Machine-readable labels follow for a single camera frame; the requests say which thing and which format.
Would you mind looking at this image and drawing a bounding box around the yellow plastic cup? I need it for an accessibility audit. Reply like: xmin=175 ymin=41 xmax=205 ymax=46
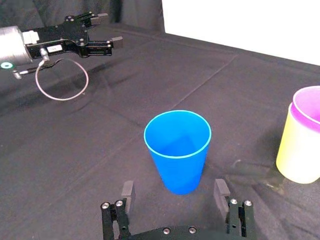
xmin=275 ymin=102 xmax=320 ymax=185

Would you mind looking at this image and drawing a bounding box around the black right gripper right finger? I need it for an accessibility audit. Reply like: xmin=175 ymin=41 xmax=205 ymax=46
xmin=214 ymin=178 xmax=258 ymax=238

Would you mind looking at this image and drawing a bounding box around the blue plastic cup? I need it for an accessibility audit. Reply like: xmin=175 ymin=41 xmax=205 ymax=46
xmin=143 ymin=109 xmax=212 ymax=196

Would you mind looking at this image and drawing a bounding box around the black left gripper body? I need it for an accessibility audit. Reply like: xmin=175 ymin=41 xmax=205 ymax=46
xmin=24 ymin=15 xmax=90 ymax=60

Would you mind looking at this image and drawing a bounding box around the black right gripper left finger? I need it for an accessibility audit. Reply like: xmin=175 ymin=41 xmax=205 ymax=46
xmin=100 ymin=180 xmax=136 ymax=240

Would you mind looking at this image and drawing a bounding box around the black table cloth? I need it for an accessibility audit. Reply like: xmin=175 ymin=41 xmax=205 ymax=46
xmin=0 ymin=0 xmax=320 ymax=240

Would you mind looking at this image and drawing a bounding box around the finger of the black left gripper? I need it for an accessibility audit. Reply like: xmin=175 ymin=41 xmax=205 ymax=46
xmin=74 ymin=11 xmax=109 ymax=29
xmin=84 ymin=36 xmax=124 ymax=59

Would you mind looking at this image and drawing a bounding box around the purple plastic cup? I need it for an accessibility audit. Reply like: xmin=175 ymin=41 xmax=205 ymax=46
xmin=292 ymin=85 xmax=320 ymax=133

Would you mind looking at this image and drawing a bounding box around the thin looped gripper cable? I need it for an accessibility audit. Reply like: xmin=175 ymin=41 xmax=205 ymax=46
xmin=12 ymin=48 xmax=90 ymax=102

